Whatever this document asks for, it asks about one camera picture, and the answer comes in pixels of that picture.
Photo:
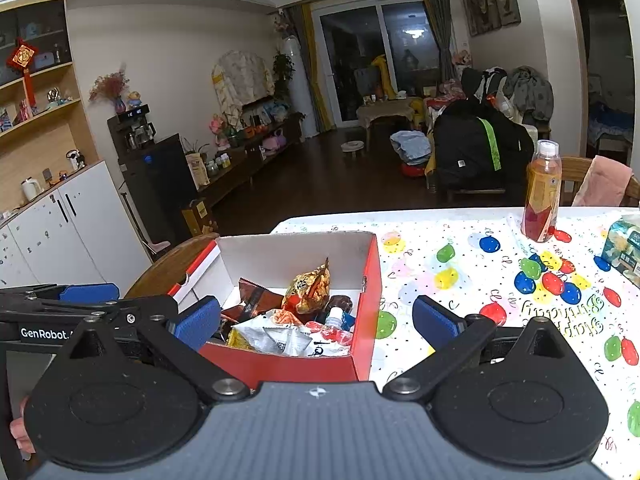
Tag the person's left hand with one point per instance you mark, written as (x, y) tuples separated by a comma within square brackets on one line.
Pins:
[(20, 432)]

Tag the blue snack packet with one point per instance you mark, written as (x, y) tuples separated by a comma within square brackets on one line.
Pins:
[(351, 321)]

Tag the small coffee table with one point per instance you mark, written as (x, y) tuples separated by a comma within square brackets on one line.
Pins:
[(385, 112)]

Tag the orange red snack packet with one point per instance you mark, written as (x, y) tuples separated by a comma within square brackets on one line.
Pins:
[(307, 285)]

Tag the white tower air conditioner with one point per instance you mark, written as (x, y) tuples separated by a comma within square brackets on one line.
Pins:
[(300, 90)]

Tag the sliding glass door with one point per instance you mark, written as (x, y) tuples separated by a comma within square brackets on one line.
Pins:
[(360, 60)]

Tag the grey curtain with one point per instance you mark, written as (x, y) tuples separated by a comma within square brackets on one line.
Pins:
[(440, 30)]

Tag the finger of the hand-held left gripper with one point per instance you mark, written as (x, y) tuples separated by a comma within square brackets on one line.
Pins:
[(90, 291), (125, 307)]

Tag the wooden chair with cloth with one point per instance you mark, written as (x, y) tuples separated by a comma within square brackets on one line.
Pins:
[(567, 180)]

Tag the green potted plant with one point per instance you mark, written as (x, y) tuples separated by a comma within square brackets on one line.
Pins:
[(283, 72)]

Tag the red cardboard box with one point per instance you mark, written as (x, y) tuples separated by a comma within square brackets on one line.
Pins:
[(300, 365)]

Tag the paper bag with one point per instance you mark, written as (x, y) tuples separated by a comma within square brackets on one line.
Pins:
[(197, 170)]

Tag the orange juice bottle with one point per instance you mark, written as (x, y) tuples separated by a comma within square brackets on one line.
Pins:
[(542, 195)]

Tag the red basin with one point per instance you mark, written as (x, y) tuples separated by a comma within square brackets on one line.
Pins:
[(415, 170)]

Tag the pink cloth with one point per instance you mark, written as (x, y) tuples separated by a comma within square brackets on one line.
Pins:
[(602, 180)]

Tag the dried flower bouquet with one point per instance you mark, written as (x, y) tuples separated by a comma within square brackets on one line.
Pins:
[(284, 24)]

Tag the yellow snack packet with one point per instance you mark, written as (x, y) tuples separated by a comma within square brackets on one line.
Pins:
[(237, 339)]

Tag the cloth covered television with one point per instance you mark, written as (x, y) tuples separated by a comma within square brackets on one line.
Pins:
[(242, 80)]

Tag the yellow brown curtain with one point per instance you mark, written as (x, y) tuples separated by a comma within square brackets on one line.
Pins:
[(317, 70)]

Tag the black backpack green stripe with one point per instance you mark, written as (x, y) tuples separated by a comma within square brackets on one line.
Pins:
[(465, 150)]

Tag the white kettle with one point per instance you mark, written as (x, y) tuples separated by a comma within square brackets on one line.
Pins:
[(30, 190)]

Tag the low wooden cabinet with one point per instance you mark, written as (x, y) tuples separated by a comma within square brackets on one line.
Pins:
[(245, 170)]

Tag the pink flower pot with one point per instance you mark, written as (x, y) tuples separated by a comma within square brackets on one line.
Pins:
[(222, 130)]

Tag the yellow giraffe toy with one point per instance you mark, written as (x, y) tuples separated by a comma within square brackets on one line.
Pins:
[(385, 77)]

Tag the grey jacket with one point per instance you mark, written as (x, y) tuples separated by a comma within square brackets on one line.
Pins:
[(530, 90)]

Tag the pink flower vase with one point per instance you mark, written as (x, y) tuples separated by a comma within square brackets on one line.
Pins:
[(112, 87)]

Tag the brown round snack packet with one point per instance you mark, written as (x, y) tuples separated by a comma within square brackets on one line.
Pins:
[(342, 304)]

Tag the white snack packet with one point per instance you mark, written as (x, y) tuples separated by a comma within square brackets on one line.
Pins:
[(275, 337)]

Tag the pink toy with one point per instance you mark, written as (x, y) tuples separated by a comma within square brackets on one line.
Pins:
[(272, 142)]

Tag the small red white bottle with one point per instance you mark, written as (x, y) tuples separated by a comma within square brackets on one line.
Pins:
[(336, 317)]

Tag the yellow cardboard box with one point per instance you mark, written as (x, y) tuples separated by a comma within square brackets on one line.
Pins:
[(197, 217)]

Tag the blue clothes pile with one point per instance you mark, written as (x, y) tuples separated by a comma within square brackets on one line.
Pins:
[(410, 146)]

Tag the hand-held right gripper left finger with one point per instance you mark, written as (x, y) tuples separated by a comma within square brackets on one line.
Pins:
[(197, 322)]

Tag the small round stool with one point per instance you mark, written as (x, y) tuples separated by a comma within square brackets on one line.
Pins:
[(352, 147)]

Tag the balloon print tablecloth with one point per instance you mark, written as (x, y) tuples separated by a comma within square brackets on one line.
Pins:
[(475, 280)]

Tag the wooden wall shelf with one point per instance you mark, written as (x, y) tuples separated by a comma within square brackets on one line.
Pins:
[(50, 135)]

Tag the white cabinet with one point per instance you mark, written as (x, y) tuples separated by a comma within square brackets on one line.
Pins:
[(75, 230)]

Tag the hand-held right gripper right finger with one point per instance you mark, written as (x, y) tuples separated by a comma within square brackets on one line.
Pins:
[(435, 320)]

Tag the green tissue box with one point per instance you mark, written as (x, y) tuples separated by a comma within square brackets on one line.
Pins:
[(622, 250)]

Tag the black white jacket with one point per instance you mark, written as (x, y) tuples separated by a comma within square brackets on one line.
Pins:
[(480, 82)]

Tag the red knot ornament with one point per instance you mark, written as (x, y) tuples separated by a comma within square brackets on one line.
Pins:
[(22, 57)]

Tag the black cabinet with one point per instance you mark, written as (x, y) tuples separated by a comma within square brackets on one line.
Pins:
[(160, 185)]

